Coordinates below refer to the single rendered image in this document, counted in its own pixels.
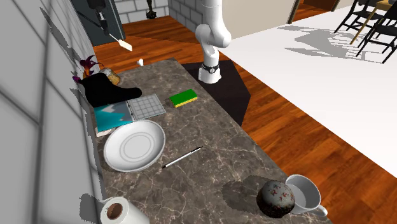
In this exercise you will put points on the dark grey door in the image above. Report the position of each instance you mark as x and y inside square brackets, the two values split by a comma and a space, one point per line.
[116, 18]

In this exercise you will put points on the brown round bread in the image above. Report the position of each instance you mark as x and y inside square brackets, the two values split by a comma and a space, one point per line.
[113, 77]

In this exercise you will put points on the black boot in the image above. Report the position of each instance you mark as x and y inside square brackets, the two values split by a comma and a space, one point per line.
[102, 91]

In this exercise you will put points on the white paper roll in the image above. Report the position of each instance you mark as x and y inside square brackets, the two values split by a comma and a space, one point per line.
[130, 214]

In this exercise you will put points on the dark floral ball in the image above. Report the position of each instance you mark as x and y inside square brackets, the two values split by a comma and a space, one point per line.
[276, 198]

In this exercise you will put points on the grey grid binder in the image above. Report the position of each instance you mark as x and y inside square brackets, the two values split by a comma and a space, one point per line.
[147, 107]

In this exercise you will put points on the dark robot stand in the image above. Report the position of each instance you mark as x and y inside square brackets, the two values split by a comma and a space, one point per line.
[231, 93]

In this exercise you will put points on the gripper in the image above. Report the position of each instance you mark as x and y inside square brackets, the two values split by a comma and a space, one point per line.
[96, 3]

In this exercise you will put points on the white mug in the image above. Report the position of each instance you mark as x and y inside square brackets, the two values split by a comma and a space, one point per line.
[305, 192]

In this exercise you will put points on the wooden dining table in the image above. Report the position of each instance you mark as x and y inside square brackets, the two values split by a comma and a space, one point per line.
[364, 24]

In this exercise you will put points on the black chair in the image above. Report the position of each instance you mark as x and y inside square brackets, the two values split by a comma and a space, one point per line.
[384, 29]
[356, 14]

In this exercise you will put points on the green and yellow sponge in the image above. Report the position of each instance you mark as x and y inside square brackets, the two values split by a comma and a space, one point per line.
[183, 96]

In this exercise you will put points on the purple and orange flower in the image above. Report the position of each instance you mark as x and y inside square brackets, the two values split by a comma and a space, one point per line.
[88, 63]

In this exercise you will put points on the white plate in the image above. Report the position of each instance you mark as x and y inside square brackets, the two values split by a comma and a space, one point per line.
[135, 145]

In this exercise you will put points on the teal book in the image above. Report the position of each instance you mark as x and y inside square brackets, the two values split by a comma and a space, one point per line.
[110, 119]

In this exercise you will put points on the small white object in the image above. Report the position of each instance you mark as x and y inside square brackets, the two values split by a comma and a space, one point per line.
[141, 62]

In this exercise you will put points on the black figure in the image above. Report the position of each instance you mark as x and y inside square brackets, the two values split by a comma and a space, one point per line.
[151, 12]

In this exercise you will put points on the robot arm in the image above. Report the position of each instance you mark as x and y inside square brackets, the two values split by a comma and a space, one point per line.
[214, 34]

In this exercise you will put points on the black and silver pen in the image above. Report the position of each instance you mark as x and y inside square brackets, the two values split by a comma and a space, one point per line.
[183, 156]

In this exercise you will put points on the cream spatula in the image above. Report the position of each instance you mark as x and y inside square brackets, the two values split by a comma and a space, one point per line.
[125, 45]

